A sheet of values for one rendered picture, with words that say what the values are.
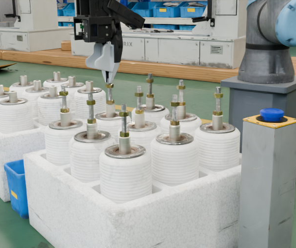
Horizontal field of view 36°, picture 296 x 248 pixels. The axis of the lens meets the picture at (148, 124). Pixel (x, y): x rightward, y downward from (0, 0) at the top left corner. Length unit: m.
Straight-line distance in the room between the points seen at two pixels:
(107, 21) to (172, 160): 0.34
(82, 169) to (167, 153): 0.17
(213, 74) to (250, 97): 1.67
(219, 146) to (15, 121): 0.58
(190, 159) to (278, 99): 0.42
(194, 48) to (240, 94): 1.81
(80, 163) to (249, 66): 0.56
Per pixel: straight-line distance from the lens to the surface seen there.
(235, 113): 1.26
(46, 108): 1.31
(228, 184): 0.92
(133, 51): 3.33
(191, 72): 2.98
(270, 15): 1.13
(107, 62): 1.03
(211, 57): 2.98
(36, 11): 4.22
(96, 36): 1.00
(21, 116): 1.27
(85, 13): 1.02
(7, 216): 1.21
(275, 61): 1.24
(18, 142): 1.25
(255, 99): 1.23
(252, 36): 1.24
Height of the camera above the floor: 0.52
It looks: 16 degrees down
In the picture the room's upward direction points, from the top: 1 degrees counter-clockwise
